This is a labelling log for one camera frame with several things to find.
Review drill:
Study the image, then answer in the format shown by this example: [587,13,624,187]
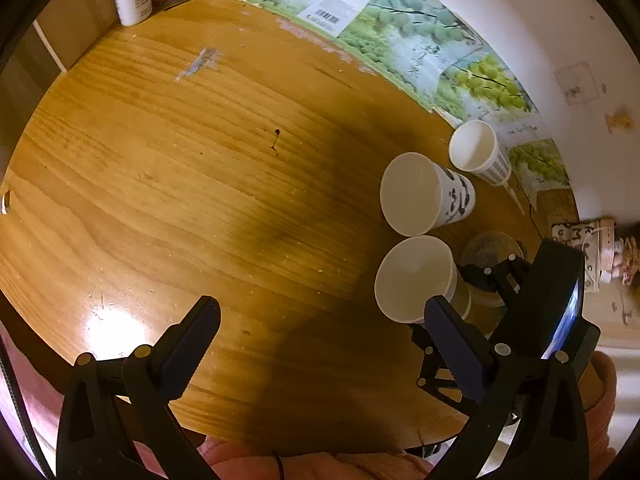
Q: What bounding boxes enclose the brown sleeve paper cup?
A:
[374,235,472,324]

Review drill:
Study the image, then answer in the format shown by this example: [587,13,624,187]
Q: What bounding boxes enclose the brown printed plastic cup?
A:
[460,231,524,308]

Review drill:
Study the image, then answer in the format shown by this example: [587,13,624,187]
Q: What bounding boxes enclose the panda print paper cup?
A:
[380,152,476,236]

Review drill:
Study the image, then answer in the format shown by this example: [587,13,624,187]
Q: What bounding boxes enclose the grey checked paper cup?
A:
[448,119,512,186]

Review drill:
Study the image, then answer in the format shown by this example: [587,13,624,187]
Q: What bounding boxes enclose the pink quilted clothing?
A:
[1,328,617,479]

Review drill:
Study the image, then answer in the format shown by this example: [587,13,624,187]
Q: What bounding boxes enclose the letter print fabric bag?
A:
[551,219,615,292]

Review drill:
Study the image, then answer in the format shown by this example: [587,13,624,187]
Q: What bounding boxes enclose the brown haired rag doll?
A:
[611,236,639,286]

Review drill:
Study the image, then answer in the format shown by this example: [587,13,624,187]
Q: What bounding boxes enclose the green grape picture board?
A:
[242,0,570,204]

